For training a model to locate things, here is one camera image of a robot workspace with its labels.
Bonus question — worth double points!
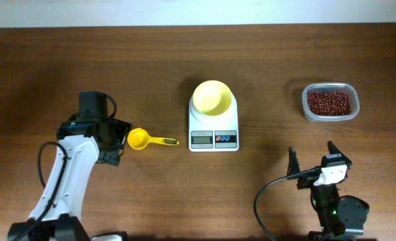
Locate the yellow plastic measuring scoop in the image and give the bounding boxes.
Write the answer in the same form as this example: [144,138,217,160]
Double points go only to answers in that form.
[127,128,179,150]

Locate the red adzuki beans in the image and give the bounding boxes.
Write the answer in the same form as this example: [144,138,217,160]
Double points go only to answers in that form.
[306,90,351,116]

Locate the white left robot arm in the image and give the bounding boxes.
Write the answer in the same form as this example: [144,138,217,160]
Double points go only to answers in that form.
[7,113,132,240]

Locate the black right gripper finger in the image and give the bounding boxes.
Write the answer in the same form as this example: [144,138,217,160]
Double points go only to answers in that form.
[286,147,300,179]
[327,141,344,157]

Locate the white digital kitchen scale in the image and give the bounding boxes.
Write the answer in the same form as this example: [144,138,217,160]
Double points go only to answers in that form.
[188,94,239,152]

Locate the yellow plastic bowl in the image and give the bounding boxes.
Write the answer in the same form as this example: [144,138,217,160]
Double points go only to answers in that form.
[192,80,233,116]

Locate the clear plastic food container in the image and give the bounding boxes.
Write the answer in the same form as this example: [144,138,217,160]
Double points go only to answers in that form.
[302,82,361,122]

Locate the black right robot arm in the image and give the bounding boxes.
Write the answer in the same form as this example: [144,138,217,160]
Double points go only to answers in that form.
[287,141,370,241]

